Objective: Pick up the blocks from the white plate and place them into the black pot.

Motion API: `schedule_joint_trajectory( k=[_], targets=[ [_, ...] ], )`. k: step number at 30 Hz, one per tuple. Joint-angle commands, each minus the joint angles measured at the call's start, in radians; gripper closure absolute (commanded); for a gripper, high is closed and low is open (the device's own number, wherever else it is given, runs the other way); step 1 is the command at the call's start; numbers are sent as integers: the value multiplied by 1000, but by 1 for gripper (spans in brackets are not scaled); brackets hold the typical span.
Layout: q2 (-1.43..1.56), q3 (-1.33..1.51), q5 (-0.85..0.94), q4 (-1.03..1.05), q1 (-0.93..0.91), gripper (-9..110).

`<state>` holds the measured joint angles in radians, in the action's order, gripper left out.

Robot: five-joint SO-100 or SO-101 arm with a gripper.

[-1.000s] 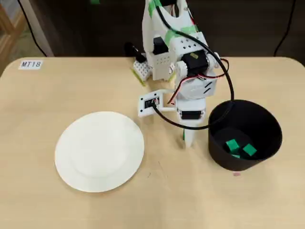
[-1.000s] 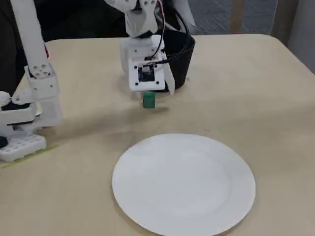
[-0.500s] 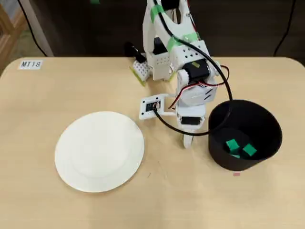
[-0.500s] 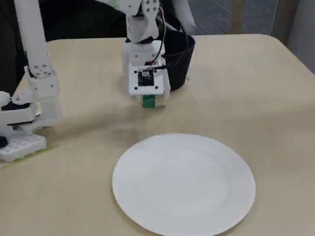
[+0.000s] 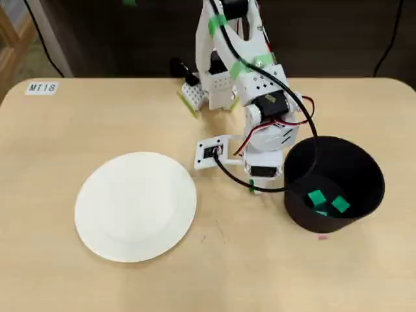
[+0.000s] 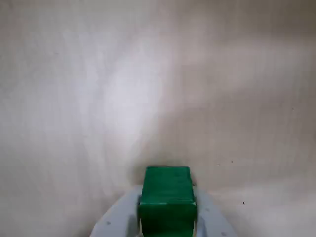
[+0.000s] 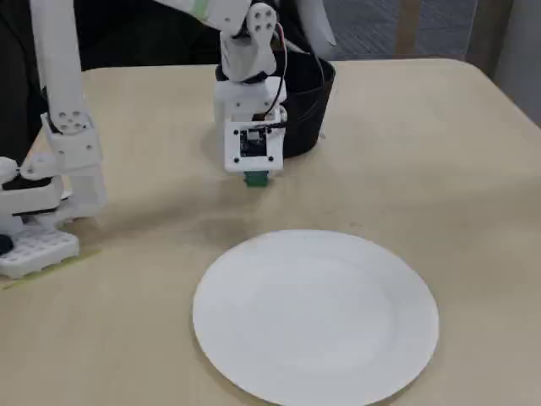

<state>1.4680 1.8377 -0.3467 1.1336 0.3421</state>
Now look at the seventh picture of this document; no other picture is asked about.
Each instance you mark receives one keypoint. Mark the black pot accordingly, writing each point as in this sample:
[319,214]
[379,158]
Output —
[308,135]

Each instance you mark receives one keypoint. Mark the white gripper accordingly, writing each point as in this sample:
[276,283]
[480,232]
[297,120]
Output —
[237,104]

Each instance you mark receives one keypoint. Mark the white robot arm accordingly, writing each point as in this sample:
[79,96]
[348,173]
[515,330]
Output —
[59,63]

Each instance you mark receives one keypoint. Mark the light wooden post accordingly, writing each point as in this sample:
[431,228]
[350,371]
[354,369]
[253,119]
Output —
[408,25]

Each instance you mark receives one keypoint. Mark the white paper plate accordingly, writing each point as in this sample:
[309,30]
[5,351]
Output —
[317,330]

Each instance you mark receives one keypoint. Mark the black clamp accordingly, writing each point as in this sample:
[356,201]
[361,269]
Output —
[4,245]

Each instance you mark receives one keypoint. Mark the white perforated base plate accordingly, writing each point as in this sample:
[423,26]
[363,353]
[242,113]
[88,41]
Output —
[42,249]

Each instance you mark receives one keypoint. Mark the green cube block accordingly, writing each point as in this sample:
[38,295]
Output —
[258,179]

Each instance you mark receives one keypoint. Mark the yellow-green tape strip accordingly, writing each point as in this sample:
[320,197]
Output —
[86,255]

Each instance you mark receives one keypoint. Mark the white curved plastic part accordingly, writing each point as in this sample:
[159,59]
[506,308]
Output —
[317,21]

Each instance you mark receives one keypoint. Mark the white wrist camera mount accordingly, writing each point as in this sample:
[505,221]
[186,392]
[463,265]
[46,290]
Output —
[232,139]

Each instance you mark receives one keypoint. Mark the person in dark jacket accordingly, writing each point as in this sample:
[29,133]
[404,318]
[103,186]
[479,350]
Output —
[127,34]

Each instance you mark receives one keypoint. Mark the green tape band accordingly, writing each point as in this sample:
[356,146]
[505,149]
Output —
[200,6]

